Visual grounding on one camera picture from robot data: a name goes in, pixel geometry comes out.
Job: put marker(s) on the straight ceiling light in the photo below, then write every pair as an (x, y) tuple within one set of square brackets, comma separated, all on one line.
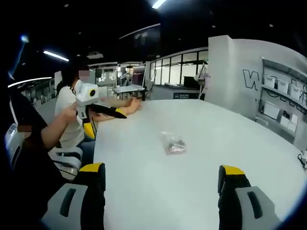
[(158, 3), (55, 55)]

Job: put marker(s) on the clear resealable bag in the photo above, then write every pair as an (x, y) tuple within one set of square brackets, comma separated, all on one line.
[(174, 143)]

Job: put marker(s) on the operator in dark clothing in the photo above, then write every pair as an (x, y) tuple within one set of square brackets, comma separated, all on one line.
[(26, 182)]

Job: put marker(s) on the grey counter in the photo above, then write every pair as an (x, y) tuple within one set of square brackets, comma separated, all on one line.
[(168, 92)]

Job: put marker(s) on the white storage bin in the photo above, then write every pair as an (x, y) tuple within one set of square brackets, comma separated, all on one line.
[(269, 80), (295, 91), (282, 85)]

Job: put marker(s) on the white plastic chair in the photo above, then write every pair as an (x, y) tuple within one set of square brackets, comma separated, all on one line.
[(13, 146), (68, 158), (262, 121)]

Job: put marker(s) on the small grey table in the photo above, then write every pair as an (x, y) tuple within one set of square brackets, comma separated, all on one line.
[(129, 89)]

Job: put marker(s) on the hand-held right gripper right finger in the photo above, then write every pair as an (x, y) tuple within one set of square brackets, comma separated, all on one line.
[(242, 206)]

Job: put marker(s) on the curved ceiling light strip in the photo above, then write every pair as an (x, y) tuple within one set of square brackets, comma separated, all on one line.
[(28, 81), (141, 30)]

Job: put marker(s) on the open laptop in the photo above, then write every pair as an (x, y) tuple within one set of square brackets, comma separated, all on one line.
[(138, 75)]

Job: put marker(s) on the wall shelf unit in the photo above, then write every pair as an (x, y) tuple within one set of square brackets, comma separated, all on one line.
[(283, 105)]

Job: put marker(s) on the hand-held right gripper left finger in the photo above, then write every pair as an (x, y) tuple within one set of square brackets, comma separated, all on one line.
[(72, 206)]

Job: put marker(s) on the person's left hand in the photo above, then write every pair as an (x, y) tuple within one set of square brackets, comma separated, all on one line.
[(70, 113)]

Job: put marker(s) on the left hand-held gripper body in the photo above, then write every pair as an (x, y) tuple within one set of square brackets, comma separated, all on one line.
[(86, 94)]

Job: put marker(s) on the dark monitor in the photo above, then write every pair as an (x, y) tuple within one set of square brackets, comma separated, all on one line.
[(191, 81)]

